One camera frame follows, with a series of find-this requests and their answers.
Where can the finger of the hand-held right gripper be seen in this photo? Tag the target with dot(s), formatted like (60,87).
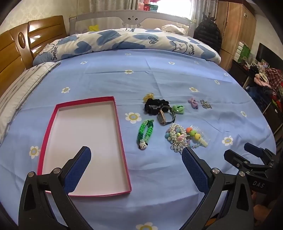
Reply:
(236,161)
(253,148)

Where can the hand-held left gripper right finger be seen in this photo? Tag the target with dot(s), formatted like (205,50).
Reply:
(194,168)

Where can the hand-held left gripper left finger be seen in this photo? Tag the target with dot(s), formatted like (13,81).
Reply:
(79,165)

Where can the hair comb with pastel beads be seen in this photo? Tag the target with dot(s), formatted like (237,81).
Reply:
(194,133)

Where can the red shallow cardboard box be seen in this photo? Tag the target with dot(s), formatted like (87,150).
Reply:
(88,132)

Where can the black scrunchie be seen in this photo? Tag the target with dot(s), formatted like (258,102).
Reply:
(150,108)

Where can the silver sparkly brooch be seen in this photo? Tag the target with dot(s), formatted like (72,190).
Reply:
(176,147)

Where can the silver rhinestone hair clip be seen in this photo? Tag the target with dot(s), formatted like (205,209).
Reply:
(205,104)

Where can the pile of colourful clothes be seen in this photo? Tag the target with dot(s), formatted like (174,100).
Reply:
(269,79)

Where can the dark low cabinet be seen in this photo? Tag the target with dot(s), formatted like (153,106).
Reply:
(238,70)

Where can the black television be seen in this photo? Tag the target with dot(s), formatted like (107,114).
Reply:
(269,55)

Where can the green and white boxes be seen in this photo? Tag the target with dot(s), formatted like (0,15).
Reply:
(243,52)

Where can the grey striped pillow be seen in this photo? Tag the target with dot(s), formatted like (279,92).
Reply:
(22,86)

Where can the blue floral bed sheet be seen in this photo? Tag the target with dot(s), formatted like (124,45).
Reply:
(154,73)

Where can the black puffer jacket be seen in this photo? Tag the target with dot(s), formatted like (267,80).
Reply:
(207,33)

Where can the white duvet blue hearts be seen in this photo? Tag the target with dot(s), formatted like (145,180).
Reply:
(110,42)

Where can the wooden wardrobe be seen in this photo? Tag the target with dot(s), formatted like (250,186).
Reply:
(234,22)

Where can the wooden headboard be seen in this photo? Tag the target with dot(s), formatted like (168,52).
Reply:
(13,55)

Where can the white crumpled cloth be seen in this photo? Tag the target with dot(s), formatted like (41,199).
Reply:
(174,28)

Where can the stack of colourful boxes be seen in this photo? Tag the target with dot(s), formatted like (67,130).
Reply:
(150,5)

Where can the grey bed guard rail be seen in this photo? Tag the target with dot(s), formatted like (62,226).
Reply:
(132,20)

